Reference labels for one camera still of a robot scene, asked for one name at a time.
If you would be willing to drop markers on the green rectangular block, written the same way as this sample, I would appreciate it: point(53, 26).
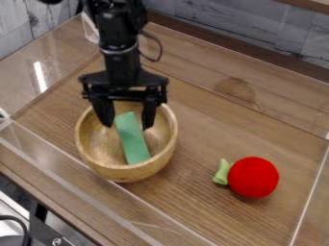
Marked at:
point(135, 149)

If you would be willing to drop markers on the red plush ball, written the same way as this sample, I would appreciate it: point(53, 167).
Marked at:
point(253, 177)

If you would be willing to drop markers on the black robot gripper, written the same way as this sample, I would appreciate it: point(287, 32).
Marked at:
point(123, 82)

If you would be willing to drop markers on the black table leg bracket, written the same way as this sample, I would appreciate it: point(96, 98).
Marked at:
point(27, 229)

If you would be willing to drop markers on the green plush leaf piece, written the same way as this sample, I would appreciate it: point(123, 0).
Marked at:
point(222, 172)

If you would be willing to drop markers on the brown wooden bowl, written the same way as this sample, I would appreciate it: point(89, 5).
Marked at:
point(100, 148)

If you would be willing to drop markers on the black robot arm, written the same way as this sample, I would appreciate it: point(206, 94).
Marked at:
point(120, 20)

